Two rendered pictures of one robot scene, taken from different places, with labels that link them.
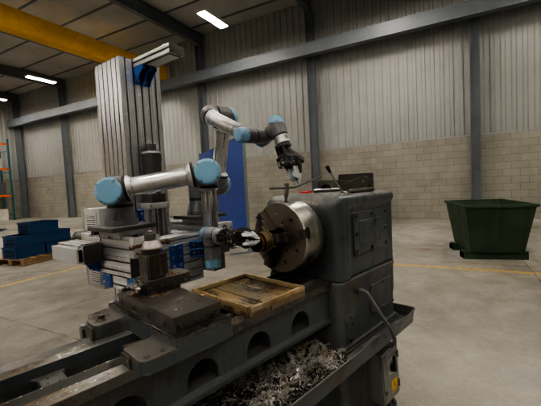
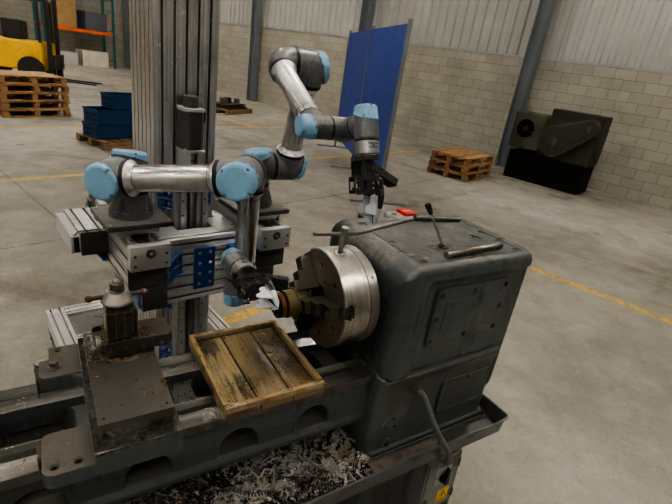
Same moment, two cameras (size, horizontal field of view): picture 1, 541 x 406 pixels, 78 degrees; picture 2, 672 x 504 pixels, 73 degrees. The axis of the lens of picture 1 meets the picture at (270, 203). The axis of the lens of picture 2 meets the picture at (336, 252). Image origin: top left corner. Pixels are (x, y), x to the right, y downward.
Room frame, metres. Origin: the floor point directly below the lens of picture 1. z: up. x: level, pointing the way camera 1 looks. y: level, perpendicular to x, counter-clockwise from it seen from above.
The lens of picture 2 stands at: (0.25, -0.31, 1.77)
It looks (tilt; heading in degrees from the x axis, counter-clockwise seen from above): 23 degrees down; 11
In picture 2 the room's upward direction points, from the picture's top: 9 degrees clockwise
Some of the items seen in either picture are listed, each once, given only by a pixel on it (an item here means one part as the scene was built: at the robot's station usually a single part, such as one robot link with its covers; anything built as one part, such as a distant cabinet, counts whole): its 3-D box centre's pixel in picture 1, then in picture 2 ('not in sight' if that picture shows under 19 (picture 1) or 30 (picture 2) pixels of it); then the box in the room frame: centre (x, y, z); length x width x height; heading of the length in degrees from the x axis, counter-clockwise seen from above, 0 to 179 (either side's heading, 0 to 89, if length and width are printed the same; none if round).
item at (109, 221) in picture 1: (121, 214); (131, 200); (1.60, 0.72, 1.21); 0.15 x 0.15 x 0.10
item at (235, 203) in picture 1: (219, 192); (361, 101); (8.35, 1.27, 1.18); 4.12 x 0.80 x 2.35; 23
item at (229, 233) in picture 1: (231, 238); (251, 284); (1.43, 0.17, 1.10); 0.12 x 0.09 x 0.08; 46
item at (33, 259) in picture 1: (39, 239); (124, 118); (6.94, 4.87, 0.39); 1.20 x 0.80 x 0.79; 160
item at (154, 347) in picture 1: (152, 322); (104, 392); (1.05, 0.40, 0.90); 0.47 x 0.30 x 0.06; 46
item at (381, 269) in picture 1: (336, 339); (389, 414); (1.82, -0.33, 0.43); 0.60 x 0.48 x 0.86; 136
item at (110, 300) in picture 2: (150, 244); (117, 295); (1.14, 0.42, 1.13); 0.08 x 0.08 x 0.03
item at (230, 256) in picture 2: (211, 235); (235, 263); (1.55, 0.28, 1.10); 0.11 x 0.08 x 0.09; 46
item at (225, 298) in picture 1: (247, 292); (253, 362); (1.34, 0.11, 0.89); 0.36 x 0.30 x 0.04; 46
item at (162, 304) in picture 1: (162, 301); (122, 368); (1.10, 0.38, 0.95); 0.43 x 0.17 x 0.05; 46
